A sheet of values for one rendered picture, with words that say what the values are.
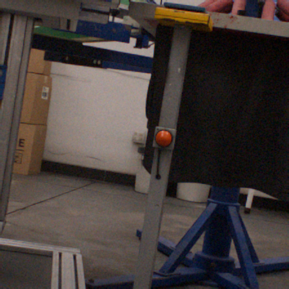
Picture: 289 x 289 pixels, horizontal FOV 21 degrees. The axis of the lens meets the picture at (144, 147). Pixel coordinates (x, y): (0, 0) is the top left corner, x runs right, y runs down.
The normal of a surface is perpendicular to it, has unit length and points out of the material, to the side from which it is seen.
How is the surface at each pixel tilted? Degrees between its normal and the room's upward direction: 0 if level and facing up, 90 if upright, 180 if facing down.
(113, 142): 90
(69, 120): 90
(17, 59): 90
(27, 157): 90
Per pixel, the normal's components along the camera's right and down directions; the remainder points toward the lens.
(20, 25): 0.11, 0.07
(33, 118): 0.96, 0.19
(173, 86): -0.14, 0.03
